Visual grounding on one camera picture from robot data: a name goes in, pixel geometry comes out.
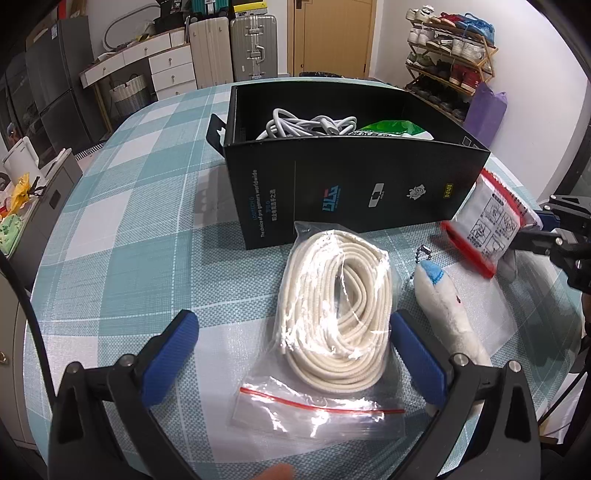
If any oval mirror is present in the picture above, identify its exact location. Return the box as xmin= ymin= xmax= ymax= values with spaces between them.
xmin=104 ymin=16 xmax=160 ymax=49

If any silver suitcase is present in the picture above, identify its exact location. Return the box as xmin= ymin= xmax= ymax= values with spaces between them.
xmin=229 ymin=14 xmax=279 ymax=84

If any white kettle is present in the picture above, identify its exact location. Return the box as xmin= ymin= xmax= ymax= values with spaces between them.
xmin=2 ymin=136 xmax=42 ymax=181

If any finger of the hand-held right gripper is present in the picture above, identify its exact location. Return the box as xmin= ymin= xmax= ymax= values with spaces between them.
xmin=534 ymin=209 xmax=566 ymax=232
xmin=510 ymin=230 xmax=575 ymax=257

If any white charging cable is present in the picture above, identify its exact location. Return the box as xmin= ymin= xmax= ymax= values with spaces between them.
xmin=256 ymin=108 xmax=358 ymax=140

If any green and white packet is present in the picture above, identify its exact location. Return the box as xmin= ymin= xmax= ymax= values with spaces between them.
xmin=351 ymin=119 xmax=435 ymax=141

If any yellow snack bag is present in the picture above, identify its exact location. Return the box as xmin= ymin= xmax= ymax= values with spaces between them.
xmin=11 ymin=173 xmax=40 ymax=210

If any bagged cream rope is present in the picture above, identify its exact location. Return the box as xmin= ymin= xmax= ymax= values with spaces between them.
xmin=229 ymin=220 xmax=407 ymax=439

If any wooden shoe rack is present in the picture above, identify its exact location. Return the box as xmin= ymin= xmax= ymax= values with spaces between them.
xmin=404 ymin=7 xmax=499 ymax=123

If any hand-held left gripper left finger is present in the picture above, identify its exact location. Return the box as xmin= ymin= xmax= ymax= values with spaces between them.
xmin=48 ymin=309 xmax=200 ymax=480

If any person's left hand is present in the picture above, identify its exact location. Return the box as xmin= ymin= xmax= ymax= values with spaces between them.
xmin=255 ymin=463 xmax=297 ymax=480

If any grey refrigerator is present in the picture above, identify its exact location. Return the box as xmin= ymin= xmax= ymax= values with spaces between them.
xmin=25 ymin=14 xmax=109 ymax=158

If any white desk with drawers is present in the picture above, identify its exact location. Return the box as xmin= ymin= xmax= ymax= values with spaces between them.
xmin=79 ymin=30 xmax=199 ymax=134

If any dark tall cabinet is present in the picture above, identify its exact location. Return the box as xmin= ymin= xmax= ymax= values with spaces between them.
xmin=0 ymin=51 xmax=28 ymax=153

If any black cable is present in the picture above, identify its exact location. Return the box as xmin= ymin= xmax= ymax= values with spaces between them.
xmin=0 ymin=254 xmax=61 ymax=416

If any red and white packet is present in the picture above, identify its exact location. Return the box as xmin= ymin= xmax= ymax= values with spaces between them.
xmin=441 ymin=168 xmax=544 ymax=279

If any teal checked tablecloth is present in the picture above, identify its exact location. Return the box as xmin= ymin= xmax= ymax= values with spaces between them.
xmin=23 ymin=76 xmax=583 ymax=480

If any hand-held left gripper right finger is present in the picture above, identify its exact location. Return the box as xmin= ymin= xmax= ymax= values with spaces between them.
xmin=390 ymin=308 xmax=541 ymax=480

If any beige suitcase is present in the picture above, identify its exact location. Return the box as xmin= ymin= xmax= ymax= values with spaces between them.
xmin=188 ymin=17 xmax=232 ymax=89

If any wooden door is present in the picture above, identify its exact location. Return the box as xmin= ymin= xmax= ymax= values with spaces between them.
xmin=287 ymin=0 xmax=376 ymax=79

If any grey side cart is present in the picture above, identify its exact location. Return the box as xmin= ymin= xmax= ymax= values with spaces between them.
xmin=0 ymin=148 xmax=84 ymax=259

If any teal suitcase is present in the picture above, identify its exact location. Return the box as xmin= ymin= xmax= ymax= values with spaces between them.
xmin=187 ymin=0 xmax=232 ymax=17

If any black cardboard box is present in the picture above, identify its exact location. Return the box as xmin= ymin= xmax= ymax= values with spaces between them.
xmin=206 ymin=84 xmax=491 ymax=250

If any white plush toy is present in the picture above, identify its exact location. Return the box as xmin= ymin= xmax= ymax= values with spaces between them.
xmin=409 ymin=244 xmax=493 ymax=369

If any purple bag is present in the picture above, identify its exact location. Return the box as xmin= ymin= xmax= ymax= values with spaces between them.
xmin=463 ymin=83 xmax=508 ymax=137

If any woven basket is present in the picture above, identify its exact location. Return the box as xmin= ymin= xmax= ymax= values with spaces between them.
xmin=108 ymin=74 xmax=153 ymax=118

